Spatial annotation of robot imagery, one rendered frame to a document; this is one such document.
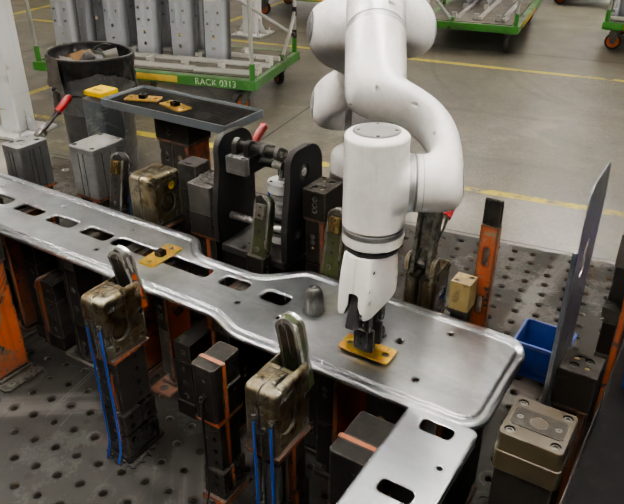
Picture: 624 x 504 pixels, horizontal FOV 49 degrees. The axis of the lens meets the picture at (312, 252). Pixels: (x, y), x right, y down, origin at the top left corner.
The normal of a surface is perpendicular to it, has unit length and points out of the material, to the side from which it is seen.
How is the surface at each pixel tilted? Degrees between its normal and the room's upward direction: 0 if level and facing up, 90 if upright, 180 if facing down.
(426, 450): 0
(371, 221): 90
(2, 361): 90
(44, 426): 0
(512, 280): 0
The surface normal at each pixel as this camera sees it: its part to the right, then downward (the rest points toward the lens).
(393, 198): 0.06, 0.51
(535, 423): 0.00, -0.87
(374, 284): 0.76, 0.31
